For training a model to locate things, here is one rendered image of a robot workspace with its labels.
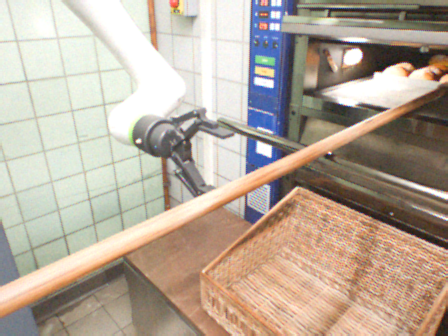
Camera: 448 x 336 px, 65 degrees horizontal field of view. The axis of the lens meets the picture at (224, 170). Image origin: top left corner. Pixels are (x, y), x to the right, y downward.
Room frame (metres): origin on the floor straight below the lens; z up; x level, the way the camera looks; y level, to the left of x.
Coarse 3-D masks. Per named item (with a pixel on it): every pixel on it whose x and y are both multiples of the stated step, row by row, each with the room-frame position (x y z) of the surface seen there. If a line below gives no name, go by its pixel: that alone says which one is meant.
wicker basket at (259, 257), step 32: (256, 224) 0.98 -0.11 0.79; (288, 224) 1.10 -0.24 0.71; (320, 224) 1.02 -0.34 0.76; (352, 224) 0.95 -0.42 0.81; (384, 224) 0.89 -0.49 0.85; (224, 256) 0.87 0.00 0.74; (256, 256) 0.98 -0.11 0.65; (288, 256) 1.05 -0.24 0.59; (320, 256) 0.98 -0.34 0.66; (352, 256) 0.91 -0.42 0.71; (416, 256) 0.80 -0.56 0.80; (224, 288) 0.88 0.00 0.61; (256, 288) 0.90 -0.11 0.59; (288, 288) 0.90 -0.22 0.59; (352, 288) 0.87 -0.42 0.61; (384, 288) 0.82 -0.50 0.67; (416, 288) 0.76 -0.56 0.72; (224, 320) 0.74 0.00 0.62; (256, 320) 0.65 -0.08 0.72; (288, 320) 0.76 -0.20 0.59; (320, 320) 0.76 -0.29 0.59; (352, 320) 0.76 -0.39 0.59; (416, 320) 0.73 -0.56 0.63
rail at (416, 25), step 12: (312, 24) 1.00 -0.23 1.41; (324, 24) 0.98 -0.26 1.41; (336, 24) 0.95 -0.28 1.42; (348, 24) 0.93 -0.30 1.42; (360, 24) 0.91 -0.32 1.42; (372, 24) 0.88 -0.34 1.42; (384, 24) 0.86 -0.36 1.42; (396, 24) 0.84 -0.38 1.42; (408, 24) 0.82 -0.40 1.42; (420, 24) 0.81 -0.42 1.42; (432, 24) 0.79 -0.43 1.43; (444, 24) 0.77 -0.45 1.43
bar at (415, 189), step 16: (240, 128) 0.87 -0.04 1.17; (256, 128) 0.86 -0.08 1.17; (272, 144) 0.79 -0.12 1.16; (288, 144) 0.76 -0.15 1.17; (304, 144) 0.74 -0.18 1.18; (320, 160) 0.69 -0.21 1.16; (336, 160) 0.67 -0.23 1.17; (352, 160) 0.66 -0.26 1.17; (368, 176) 0.61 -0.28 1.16; (384, 176) 0.59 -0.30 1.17; (400, 176) 0.58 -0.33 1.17; (400, 192) 0.57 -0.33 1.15; (416, 192) 0.55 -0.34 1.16; (432, 192) 0.53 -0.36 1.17
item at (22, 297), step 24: (432, 96) 1.07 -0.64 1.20; (384, 120) 0.85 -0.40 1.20; (312, 144) 0.67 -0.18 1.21; (336, 144) 0.69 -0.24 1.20; (264, 168) 0.56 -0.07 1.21; (288, 168) 0.58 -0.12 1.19; (216, 192) 0.47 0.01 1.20; (240, 192) 0.49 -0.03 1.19; (168, 216) 0.41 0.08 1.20; (192, 216) 0.43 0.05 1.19; (120, 240) 0.36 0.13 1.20; (144, 240) 0.37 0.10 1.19; (72, 264) 0.31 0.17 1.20; (96, 264) 0.33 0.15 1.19; (0, 288) 0.27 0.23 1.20; (24, 288) 0.28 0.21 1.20; (48, 288) 0.29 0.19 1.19; (0, 312) 0.26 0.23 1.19
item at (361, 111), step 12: (312, 96) 1.16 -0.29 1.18; (324, 96) 1.16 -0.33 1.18; (312, 108) 1.15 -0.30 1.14; (324, 108) 1.12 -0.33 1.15; (336, 108) 1.09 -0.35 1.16; (348, 108) 1.06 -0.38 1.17; (360, 108) 1.03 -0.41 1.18; (372, 108) 1.02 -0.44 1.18; (384, 108) 1.02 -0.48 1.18; (360, 120) 1.02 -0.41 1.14; (396, 120) 0.95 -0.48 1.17; (408, 120) 0.92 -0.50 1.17; (420, 120) 0.91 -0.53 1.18; (432, 120) 0.90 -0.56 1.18; (444, 120) 0.90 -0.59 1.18; (420, 132) 0.90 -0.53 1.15; (432, 132) 0.88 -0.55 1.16; (444, 132) 0.86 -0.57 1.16
